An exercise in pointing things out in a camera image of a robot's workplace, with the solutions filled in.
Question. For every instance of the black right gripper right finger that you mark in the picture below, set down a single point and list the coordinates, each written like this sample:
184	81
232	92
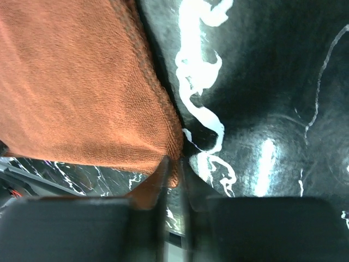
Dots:
219	228

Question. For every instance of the brown towel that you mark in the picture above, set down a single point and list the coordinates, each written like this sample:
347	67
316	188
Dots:
78	85

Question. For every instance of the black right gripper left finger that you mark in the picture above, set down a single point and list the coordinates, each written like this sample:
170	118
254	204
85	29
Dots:
89	228

